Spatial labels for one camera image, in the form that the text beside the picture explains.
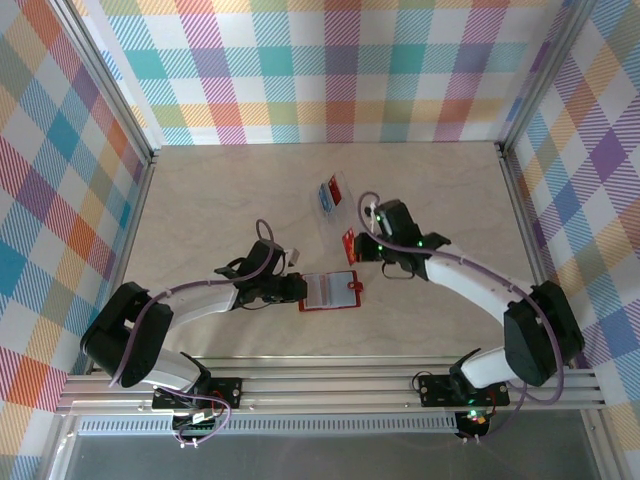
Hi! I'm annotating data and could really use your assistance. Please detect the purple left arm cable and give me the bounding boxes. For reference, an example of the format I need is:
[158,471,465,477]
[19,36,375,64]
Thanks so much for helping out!
[107,218,277,449]

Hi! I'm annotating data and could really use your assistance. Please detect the grey metal panel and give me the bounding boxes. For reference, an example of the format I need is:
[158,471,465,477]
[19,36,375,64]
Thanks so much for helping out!
[47,412,609,480]

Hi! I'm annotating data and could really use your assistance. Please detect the green terminal controller board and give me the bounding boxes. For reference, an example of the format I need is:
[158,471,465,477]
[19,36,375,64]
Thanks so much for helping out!
[171,408,224,437]

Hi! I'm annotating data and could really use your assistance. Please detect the aluminium frame rails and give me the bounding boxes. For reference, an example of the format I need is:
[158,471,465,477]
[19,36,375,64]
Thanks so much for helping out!
[55,355,607,416]

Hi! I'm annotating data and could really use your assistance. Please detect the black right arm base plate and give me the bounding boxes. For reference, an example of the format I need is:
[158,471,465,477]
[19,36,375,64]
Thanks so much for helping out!
[416,372,511,409]

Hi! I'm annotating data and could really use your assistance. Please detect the red leather card holder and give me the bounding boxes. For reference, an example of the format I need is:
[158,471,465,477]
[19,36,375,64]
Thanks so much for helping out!
[298,270,365,314]

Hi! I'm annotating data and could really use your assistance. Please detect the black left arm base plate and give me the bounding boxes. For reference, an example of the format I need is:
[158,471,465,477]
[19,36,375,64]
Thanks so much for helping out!
[151,375,245,412]

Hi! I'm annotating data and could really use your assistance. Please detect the aluminium side rail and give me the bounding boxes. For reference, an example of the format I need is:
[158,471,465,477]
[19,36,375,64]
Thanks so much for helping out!
[85,152,161,375]
[497,142,576,371]

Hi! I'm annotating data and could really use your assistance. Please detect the clear plastic card stand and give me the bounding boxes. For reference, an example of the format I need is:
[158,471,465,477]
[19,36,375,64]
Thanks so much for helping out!
[309,169,362,242]

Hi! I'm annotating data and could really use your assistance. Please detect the red credit card yellow print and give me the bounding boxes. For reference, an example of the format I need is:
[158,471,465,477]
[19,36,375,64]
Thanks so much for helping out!
[341,228,364,265]

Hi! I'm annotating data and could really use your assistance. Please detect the controller board with lights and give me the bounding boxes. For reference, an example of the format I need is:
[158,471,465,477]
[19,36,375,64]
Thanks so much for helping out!
[458,407,490,437]

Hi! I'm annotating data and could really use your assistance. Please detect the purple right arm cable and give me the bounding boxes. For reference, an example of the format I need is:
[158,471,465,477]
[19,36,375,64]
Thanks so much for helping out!
[357,191,565,446]

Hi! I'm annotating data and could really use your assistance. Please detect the slotted grey cable duct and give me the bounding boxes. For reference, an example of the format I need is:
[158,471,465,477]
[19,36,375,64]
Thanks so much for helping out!
[78,415,460,436]

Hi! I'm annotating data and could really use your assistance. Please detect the aluminium frame post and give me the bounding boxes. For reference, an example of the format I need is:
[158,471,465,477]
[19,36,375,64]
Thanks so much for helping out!
[52,0,160,166]
[494,0,599,159]

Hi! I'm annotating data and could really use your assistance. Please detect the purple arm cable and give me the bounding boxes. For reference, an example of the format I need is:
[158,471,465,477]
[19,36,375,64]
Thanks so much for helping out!
[107,218,277,449]
[357,191,565,446]

